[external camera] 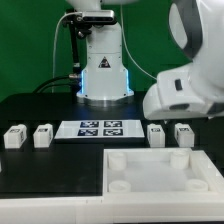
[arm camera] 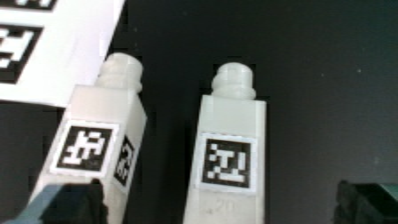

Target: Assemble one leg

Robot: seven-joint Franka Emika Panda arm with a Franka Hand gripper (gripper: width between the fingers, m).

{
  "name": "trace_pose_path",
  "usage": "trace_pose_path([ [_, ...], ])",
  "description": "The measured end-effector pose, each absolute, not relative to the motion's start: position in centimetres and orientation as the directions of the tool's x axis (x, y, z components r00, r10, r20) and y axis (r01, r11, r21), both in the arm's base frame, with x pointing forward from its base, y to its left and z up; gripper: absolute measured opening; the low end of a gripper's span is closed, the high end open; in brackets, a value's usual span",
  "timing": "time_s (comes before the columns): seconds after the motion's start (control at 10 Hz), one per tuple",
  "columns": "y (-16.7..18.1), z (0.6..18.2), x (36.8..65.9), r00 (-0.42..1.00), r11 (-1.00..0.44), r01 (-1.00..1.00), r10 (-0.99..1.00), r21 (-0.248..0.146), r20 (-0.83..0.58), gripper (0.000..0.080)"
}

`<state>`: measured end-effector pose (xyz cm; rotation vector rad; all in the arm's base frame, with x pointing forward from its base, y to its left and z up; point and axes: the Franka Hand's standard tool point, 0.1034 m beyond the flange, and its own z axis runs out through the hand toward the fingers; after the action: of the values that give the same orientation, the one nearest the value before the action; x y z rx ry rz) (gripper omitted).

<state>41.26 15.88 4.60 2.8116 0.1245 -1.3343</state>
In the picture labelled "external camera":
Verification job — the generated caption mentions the white square tabletop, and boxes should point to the white square tabletop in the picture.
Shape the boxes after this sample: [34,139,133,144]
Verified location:
[103,148,224,203]

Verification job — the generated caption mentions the black cables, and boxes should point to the black cables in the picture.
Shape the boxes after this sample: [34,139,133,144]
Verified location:
[32,75,83,94]

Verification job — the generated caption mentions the black camera on stand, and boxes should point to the black camera on stand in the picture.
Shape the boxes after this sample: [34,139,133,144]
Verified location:
[62,10,117,39]

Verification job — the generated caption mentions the white plate with fiducial tags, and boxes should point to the white plate with fiducial tags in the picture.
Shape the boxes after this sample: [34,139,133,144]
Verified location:
[55,120,144,140]

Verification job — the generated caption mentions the white L-shaped obstacle fence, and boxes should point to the white L-shaped obstacle fence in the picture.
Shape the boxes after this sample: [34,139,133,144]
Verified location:
[0,198,224,224]

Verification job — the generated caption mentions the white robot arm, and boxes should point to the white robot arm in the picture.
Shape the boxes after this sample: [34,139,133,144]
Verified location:
[66,0,224,120]

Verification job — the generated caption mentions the white cable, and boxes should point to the white cable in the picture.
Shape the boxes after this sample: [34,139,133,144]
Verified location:
[51,12,84,94]

